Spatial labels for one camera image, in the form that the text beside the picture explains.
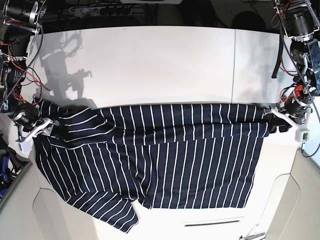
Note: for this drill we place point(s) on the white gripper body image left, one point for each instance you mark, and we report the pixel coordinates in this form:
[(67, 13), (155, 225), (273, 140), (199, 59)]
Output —
[(38, 128)]

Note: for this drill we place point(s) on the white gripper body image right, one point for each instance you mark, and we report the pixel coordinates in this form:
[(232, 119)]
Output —
[(296, 123)]

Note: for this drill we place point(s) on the navy white striped T-shirt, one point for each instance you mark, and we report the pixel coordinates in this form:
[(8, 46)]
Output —
[(167, 156)]

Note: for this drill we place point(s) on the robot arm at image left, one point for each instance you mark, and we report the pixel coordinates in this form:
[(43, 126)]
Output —
[(22, 23)]

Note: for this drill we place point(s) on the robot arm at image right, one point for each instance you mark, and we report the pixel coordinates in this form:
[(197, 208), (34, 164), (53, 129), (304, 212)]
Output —
[(299, 57)]

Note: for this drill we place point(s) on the grey bin with blue items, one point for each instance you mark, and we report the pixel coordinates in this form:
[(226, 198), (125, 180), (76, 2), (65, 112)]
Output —
[(12, 170)]

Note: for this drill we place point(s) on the black round stool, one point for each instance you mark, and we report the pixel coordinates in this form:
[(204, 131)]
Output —
[(248, 20)]

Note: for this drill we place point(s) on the small metal stand bottom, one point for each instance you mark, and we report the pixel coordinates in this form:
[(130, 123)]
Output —
[(254, 234)]

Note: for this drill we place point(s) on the white power strip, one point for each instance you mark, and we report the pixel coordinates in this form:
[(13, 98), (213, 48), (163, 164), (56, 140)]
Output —
[(100, 11)]

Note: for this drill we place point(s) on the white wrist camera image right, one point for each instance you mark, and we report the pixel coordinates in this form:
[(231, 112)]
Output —
[(302, 135)]

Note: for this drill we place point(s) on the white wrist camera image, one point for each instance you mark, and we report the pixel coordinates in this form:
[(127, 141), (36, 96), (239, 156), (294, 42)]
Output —
[(302, 135), (25, 145)]

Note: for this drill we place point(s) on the black camera cable image right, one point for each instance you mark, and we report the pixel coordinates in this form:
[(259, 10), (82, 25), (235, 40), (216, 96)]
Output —
[(310, 149)]

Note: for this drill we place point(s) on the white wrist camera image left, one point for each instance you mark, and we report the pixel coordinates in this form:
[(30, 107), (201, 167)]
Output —
[(25, 145)]

